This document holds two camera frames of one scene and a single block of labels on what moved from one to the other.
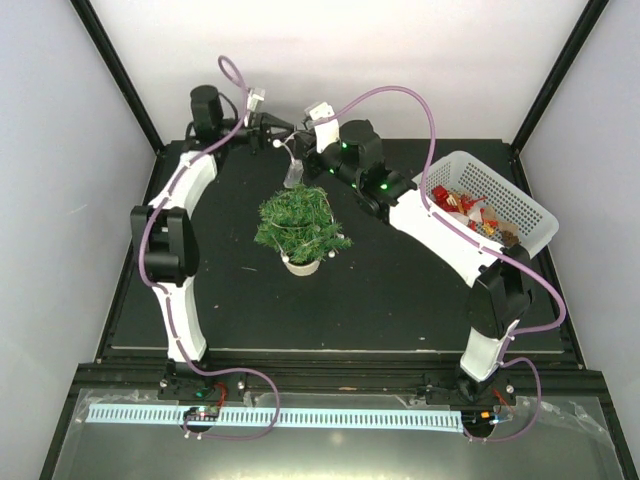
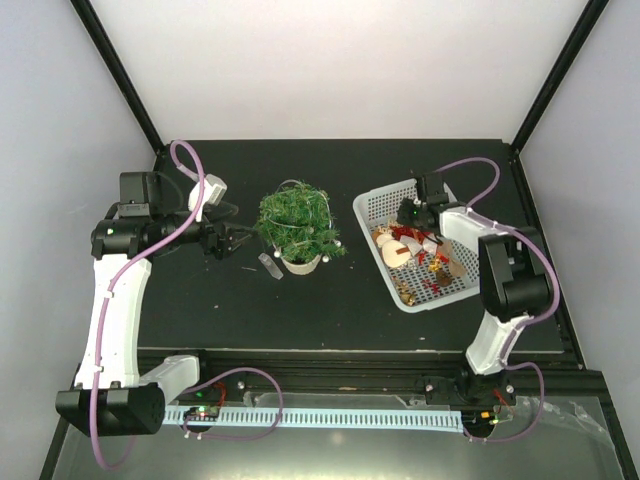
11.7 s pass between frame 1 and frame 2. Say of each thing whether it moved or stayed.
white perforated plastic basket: moved
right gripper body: moved
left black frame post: stayed
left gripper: moved
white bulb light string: moved
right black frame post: stayed
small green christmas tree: stayed
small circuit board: stayed
